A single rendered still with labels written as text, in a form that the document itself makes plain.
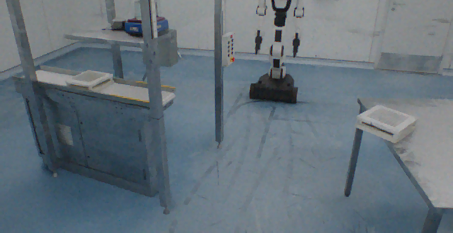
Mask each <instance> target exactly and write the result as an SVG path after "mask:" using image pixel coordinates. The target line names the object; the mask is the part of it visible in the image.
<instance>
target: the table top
mask: <svg viewBox="0 0 453 233"><path fill-rule="evenodd" d="M357 102H358V103H359V105H360V107H361V108H362V109H363V111H364V112H365V111H366V110H369V109H370V108H373V107H375V106H376V105H381V106H384V107H387V108H390V109H393V110H396V111H398V112H401V113H405V114H407V115H411V116H413V117H416V118H418V121H417V122H416V130H415V131H413V132H412V133H410V134H409V135H407V136H406V137H404V138H403V139H402V140H400V141H399V142H398V143H396V144H395V143H393V142H391V141H388V140H386V139H384V138H382V139H383V140H384V142H385V143H386V145H387V147H388V148H389V150H390V151H391V153H392V154H393V155H394V157H395V158H396V160H397V161H398V163H399V164H400V165H401V167H402V169H403V170H404V171H405V172H406V174H407V176H408V178H409V179H410V181H411V183H412V184H413V185H414V186H415V188H416V190H417V191H418V192H419V194H420V195H421V197H422V198H423V200H424V201H425V202H426V204H427V205H428V207H429V208H430V210H431V211H432V213H437V214H453V100H430V99H403V98H358V99H357Z"/></svg>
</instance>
